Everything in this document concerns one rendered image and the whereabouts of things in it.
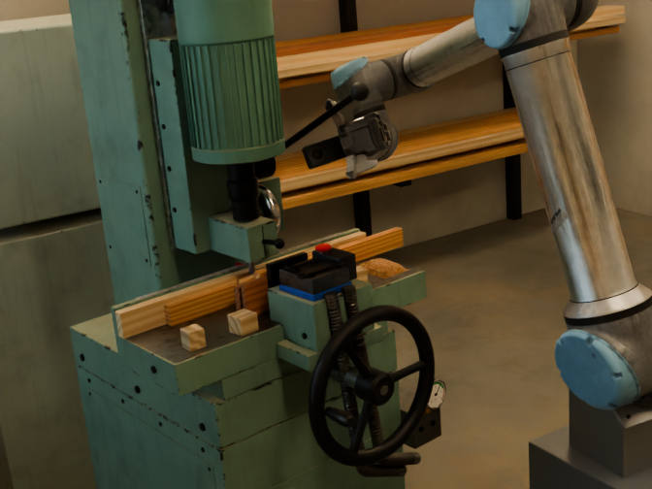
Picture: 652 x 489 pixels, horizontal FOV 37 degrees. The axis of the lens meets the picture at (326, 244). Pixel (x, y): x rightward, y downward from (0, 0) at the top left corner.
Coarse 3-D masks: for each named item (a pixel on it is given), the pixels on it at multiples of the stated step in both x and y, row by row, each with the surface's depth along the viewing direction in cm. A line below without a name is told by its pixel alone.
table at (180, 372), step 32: (384, 288) 193; (416, 288) 199; (192, 320) 183; (224, 320) 182; (128, 352) 177; (160, 352) 170; (192, 352) 169; (224, 352) 170; (256, 352) 175; (288, 352) 175; (320, 352) 172; (160, 384) 170; (192, 384) 167
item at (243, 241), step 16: (208, 224) 194; (224, 224) 189; (240, 224) 186; (256, 224) 185; (272, 224) 187; (224, 240) 190; (240, 240) 186; (256, 240) 185; (240, 256) 187; (256, 256) 186
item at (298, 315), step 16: (272, 288) 179; (368, 288) 177; (272, 304) 179; (288, 304) 175; (304, 304) 171; (320, 304) 170; (368, 304) 178; (288, 320) 176; (304, 320) 172; (320, 320) 171; (288, 336) 177; (304, 336) 173; (320, 336) 171
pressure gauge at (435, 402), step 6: (438, 384) 199; (444, 384) 200; (432, 390) 198; (444, 390) 201; (432, 396) 199; (438, 396) 200; (444, 396) 201; (432, 402) 199; (438, 402) 200; (426, 408) 202; (432, 408) 199
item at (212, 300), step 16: (368, 240) 210; (384, 240) 213; (400, 240) 216; (368, 256) 210; (224, 288) 187; (176, 304) 181; (192, 304) 183; (208, 304) 185; (224, 304) 188; (176, 320) 181
